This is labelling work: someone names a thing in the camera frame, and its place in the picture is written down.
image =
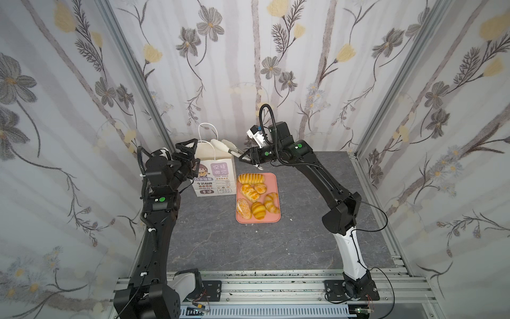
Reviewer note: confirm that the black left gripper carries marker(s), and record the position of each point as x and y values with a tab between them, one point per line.
187	155

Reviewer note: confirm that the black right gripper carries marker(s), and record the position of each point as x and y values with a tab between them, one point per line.
255	155

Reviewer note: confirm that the white printed paper bag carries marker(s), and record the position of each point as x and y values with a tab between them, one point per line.
217	175

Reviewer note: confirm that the sugared oval bread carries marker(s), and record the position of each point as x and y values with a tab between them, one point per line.
243	208

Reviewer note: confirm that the croissant bread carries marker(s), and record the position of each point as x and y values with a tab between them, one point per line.
270	203

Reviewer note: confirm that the golden ridged bun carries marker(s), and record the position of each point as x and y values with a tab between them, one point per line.
258	210

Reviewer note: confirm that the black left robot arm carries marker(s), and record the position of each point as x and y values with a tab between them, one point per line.
149	294

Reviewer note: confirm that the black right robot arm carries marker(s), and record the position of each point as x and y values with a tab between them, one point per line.
344	206

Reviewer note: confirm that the long striped bread loaf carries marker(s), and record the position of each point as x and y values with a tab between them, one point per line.
251	178

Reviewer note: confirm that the small round bun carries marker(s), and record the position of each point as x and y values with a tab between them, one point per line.
260	188

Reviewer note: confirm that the pink tray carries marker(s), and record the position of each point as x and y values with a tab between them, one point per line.
272	186

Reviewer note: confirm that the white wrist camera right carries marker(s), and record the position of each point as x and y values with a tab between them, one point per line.
255	133

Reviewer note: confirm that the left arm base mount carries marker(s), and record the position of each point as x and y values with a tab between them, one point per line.
211	292

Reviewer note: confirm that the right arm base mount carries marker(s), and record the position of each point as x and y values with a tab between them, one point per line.
338	291

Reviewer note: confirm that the white ventilated cable duct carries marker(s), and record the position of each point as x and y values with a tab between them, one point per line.
270	311

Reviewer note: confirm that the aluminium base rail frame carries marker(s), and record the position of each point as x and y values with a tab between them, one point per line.
402	294

